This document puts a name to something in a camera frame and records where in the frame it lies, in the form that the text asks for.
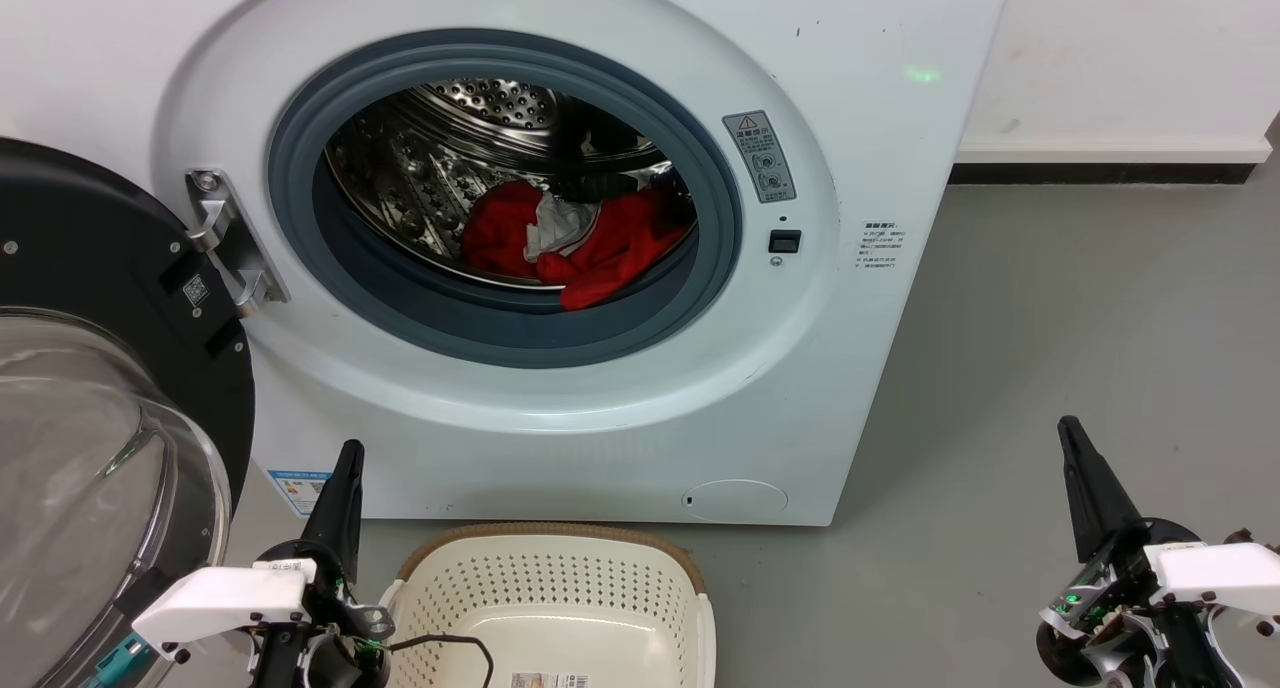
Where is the white wall ledge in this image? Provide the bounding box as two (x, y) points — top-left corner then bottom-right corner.
(955, 138), (1273, 165)

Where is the stainless steel washing machine drum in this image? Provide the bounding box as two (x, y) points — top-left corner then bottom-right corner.
(325, 78), (698, 291)

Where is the silver metal door hinge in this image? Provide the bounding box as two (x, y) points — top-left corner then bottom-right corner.
(185, 168), (291, 319)

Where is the black baseboard strip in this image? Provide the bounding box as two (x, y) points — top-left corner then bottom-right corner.
(948, 163), (1256, 186)

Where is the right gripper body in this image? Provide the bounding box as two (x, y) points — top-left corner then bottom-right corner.
(1035, 518), (1241, 688)

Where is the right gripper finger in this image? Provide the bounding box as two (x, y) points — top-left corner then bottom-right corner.
(1065, 416), (1144, 554)
(1058, 418), (1099, 564)

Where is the cream plastic laundry basket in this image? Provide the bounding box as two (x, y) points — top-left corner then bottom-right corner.
(378, 521), (718, 688)

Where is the round white filter cover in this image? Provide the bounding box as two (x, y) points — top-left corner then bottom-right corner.
(682, 479), (790, 522)

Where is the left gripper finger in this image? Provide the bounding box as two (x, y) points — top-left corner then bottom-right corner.
(300, 440), (353, 559)
(335, 443), (364, 581)

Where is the blue energy label sticker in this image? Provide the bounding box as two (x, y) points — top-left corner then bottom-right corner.
(267, 468), (333, 517)

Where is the clear glass door bowl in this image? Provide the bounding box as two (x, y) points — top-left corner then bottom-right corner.
(0, 308), (233, 688)

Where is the white front-load washing machine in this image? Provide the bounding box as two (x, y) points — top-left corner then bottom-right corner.
(0, 0), (1013, 527)

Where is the black round washer door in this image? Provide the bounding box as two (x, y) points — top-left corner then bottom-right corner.
(0, 138), (256, 688)

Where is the red garment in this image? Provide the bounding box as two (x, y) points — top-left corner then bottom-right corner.
(460, 180), (698, 312)

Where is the grey warning sticker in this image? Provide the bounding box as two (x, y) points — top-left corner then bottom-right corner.
(722, 110), (798, 205)

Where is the small text label sticker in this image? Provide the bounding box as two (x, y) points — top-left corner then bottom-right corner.
(856, 218), (909, 271)

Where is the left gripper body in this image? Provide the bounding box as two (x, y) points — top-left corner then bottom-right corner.
(250, 538), (393, 688)

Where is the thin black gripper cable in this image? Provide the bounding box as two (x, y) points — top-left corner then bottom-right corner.
(385, 634), (496, 688)

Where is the grey rubber door gasket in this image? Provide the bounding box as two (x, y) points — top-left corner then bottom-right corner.
(267, 28), (743, 369)

